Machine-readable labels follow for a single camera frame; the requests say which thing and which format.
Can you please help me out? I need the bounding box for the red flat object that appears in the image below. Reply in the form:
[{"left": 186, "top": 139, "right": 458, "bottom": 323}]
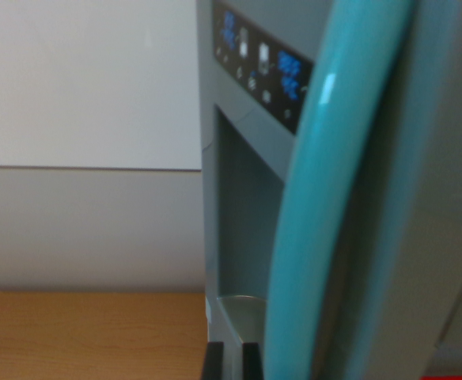
[{"left": 422, "top": 371, "right": 462, "bottom": 380}]

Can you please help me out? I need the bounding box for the grey toy refrigerator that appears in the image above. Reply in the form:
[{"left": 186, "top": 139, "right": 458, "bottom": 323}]
[{"left": 197, "top": 0, "right": 462, "bottom": 380}]

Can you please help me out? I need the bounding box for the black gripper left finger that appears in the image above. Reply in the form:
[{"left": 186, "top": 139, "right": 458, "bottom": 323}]
[{"left": 200, "top": 340, "right": 225, "bottom": 380}]

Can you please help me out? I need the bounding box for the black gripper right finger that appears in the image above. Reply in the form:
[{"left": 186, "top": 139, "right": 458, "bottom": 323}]
[{"left": 241, "top": 342, "right": 265, "bottom": 380}]

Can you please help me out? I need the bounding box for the black display panel sticker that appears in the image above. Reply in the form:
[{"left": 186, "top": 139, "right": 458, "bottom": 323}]
[{"left": 211, "top": 0, "right": 315, "bottom": 136}]

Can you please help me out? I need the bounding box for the teal handle of display door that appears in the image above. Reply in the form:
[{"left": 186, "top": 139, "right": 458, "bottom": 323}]
[{"left": 263, "top": 0, "right": 416, "bottom": 380}]

